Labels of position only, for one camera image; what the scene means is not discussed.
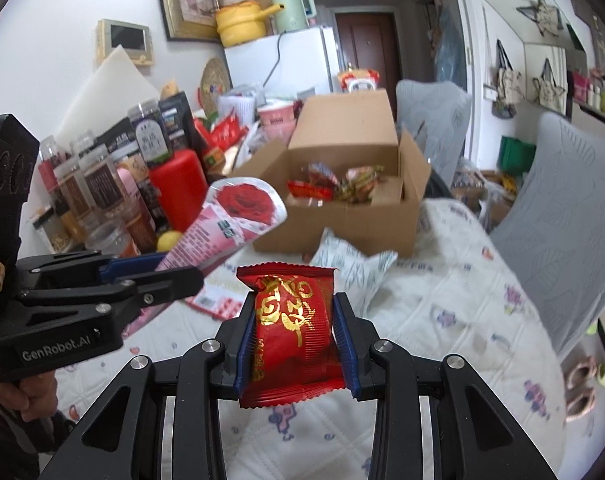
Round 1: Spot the green bag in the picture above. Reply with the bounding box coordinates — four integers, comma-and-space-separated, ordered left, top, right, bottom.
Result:
497, 136, 538, 173

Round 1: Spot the small gold box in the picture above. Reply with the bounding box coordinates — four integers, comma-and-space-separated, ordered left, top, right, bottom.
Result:
369, 177, 407, 207

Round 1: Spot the clear jar brown label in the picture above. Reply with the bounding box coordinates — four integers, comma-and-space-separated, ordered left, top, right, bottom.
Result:
80, 152, 126, 223
52, 162, 93, 243

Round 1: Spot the pink paper cup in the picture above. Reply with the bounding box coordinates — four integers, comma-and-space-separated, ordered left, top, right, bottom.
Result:
257, 101, 298, 128

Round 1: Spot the pile of assorted packets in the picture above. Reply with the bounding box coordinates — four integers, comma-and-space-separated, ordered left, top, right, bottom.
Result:
452, 157, 513, 231

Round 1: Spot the pink rose-print packet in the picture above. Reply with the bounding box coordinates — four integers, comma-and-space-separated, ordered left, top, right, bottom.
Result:
122, 176, 288, 336

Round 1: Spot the pink slipper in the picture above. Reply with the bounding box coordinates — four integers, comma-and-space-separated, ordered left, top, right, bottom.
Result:
565, 355, 599, 391
565, 387, 597, 423

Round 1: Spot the white foam board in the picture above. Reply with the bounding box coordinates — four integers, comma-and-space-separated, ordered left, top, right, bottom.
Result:
57, 44, 160, 141

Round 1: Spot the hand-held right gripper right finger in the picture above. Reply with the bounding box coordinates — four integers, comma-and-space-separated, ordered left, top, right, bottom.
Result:
332, 292, 558, 480

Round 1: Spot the brown door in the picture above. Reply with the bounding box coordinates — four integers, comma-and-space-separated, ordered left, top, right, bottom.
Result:
335, 9, 402, 96

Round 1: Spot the pink bottle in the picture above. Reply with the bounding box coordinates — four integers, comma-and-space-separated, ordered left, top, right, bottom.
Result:
116, 167, 156, 221

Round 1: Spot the beige tote bag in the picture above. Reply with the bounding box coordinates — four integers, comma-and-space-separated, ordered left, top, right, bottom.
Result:
492, 40, 525, 106

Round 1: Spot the red canister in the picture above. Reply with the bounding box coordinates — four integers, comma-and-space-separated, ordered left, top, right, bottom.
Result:
149, 149, 209, 233

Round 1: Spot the white fridge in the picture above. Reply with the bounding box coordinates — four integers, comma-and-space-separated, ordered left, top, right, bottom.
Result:
224, 25, 342, 98

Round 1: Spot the red snack bag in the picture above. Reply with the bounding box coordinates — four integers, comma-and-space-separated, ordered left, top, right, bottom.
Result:
195, 112, 248, 148

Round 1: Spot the multicolour snack packet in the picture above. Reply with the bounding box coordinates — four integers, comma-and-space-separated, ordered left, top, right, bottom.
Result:
343, 165, 385, 204

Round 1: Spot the star-shaped bag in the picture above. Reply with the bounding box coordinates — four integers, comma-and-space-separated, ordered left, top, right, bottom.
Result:
516, 0, 573, 38

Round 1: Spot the blue red snack packet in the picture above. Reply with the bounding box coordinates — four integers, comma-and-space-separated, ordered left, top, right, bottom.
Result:
302, 162, 340, 186

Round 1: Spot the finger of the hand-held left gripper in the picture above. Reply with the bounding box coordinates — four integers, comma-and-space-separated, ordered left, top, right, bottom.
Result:
15, 266, 206, 328
17, 252, 170, 287

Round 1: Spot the green electric kettle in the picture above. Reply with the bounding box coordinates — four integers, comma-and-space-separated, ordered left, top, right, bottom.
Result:
268, 0, 317, 34

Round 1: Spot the black power cable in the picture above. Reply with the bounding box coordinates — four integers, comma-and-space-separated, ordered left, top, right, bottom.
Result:
262, 32, 283, 86

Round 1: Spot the cream wall intercom panel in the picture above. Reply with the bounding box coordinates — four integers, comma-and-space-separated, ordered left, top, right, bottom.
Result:
95, 18, 154, 67

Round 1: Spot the gold framed picture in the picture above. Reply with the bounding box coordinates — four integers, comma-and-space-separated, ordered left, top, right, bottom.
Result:
155, 0, 222, 43

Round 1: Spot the blue plastic cover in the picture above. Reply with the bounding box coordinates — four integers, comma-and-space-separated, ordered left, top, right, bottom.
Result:
432, 5, 469, 93

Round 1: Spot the round woven mat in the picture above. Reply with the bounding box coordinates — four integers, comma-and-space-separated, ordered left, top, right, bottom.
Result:
198, 57, 233, 111

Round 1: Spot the yellow fruit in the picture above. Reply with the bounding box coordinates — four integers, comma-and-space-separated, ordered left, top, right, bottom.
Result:
156, 230, 183, 253

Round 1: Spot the grey covered chair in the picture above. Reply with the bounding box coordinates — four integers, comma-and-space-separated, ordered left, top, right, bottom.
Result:
395, 79, 473, 196
489, 111, 605, 361

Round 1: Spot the white printed paper bag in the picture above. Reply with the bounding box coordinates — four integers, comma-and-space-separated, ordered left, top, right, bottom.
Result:
220, 95, 256, 123

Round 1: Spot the white floral quilted tablecloth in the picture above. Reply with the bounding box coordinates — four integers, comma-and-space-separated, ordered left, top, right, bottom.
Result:
57, 197, 570, 480

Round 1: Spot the row of toiletry bottles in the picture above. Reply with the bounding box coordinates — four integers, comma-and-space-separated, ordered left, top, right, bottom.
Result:
572, 67, 605, 123

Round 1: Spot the yellow pot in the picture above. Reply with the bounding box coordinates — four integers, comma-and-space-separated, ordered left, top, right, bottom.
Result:
215, 1, 286, 48

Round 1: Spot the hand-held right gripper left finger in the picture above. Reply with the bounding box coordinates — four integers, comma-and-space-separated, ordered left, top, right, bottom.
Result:
37, 292, 257, 480

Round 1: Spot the brown cardboard box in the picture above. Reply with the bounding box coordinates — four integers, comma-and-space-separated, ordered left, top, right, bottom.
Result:
231, 88, 432, 259

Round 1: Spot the person's left hand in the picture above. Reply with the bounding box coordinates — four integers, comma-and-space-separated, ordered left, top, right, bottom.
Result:
15, 367, 59, 423

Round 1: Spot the short glass jar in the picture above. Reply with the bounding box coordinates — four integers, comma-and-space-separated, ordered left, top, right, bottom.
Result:
85, 217, 140, 258

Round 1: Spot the red white handled bag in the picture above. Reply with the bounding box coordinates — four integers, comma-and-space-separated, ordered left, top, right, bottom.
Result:
337, 67, 380, 93

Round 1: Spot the person's left forearm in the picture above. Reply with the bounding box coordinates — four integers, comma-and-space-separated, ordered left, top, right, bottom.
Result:
0, 375, 73, 480

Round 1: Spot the red gold-print snack packet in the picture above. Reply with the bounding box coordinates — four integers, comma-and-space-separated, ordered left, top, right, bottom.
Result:
236, 262, 345, 411

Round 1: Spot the white printed packet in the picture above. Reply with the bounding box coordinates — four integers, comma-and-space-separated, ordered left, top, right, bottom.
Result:
309, 227, 399, 318

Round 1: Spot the black snack pouch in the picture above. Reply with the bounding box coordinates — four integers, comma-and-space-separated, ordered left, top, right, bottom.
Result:
157, 91, 203, 153

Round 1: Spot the red white patterned packet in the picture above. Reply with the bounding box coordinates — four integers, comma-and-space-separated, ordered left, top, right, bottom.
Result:
185, 277, 246, 322

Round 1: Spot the clear jar black label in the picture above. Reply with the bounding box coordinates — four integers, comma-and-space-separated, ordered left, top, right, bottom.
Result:
127, 101, 176, 168

